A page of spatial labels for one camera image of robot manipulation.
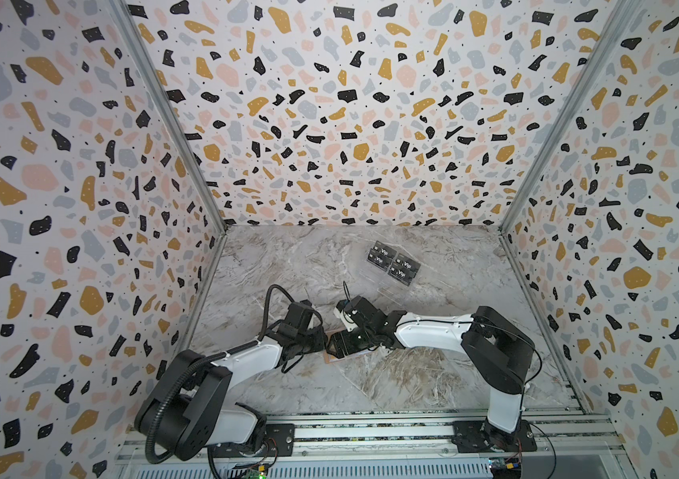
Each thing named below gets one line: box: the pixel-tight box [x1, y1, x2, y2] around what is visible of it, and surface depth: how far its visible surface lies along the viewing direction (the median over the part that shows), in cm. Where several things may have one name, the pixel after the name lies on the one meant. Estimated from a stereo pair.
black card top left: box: [366, 240, 398, 272], surface depth 105 cm
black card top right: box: [387, 252, 422, 287], surface depth 102 cm
